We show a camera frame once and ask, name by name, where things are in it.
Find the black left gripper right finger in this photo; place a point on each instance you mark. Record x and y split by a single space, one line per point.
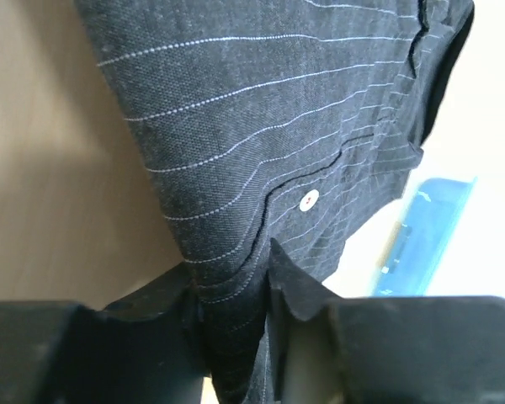
327 349

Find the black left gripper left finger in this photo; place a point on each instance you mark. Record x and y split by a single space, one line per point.
138 349

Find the black pinstriped long sleeve shirt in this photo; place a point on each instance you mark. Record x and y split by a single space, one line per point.
272 121

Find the translucent blue plastic bin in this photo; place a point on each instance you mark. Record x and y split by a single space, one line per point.
424 234

